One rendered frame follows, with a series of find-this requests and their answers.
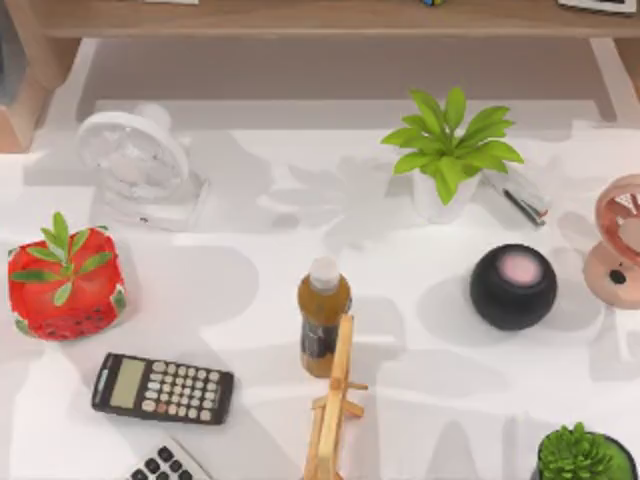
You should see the brown bottle with white cap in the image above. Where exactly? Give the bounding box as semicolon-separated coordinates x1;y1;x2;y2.
297;256;353;379

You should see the green plant in white pot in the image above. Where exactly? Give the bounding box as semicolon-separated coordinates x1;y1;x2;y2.
379;87;526;224

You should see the wooden stand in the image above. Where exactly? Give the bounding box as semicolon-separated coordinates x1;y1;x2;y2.
302;313;370;480

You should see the black round speaker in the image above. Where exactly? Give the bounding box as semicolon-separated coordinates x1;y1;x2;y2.
468;243;559;332

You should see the white stapler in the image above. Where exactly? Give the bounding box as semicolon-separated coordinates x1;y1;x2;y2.
482;171;550;229

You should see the white desk fan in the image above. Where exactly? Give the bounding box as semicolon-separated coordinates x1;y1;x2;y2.
76;103;210;232

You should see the wooden shelf unit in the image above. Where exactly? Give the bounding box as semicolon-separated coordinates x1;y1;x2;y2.
0;0;640;154

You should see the red watermelon plant pot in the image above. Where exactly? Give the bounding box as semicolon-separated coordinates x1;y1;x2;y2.
6;211;128;343

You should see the white calculator with black keys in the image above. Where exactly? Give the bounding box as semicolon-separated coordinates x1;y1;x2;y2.
125;435;214;480

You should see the pink desk fan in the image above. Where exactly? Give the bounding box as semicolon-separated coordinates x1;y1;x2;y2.
582;173;640;311

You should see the green succulent in black pot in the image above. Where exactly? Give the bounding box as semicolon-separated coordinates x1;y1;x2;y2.
535;421;640;480

